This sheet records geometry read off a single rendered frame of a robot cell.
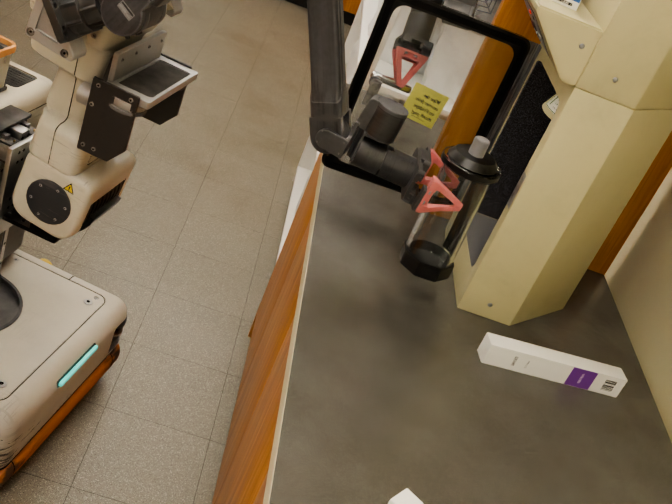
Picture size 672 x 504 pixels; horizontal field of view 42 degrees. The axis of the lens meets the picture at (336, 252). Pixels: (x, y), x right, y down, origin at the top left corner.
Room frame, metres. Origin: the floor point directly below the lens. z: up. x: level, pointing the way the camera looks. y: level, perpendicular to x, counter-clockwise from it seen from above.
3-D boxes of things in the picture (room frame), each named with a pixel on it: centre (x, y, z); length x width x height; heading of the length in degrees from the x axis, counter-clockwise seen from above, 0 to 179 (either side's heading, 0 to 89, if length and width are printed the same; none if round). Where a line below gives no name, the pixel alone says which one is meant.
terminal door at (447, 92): (1.75, -0.04, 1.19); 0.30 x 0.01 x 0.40; 101
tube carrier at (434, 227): (1.45, -0.16, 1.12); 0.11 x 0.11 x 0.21
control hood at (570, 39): (1.62, -0.17, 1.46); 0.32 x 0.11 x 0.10; 8
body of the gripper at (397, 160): (1.44, -0.04, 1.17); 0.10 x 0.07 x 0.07; 8
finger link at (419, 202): (1.41, -0.12, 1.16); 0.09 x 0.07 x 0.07; 98
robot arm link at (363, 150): (1.43, 0.01, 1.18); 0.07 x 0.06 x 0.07; 99
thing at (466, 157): (1.45, -0.15, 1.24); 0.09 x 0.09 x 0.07
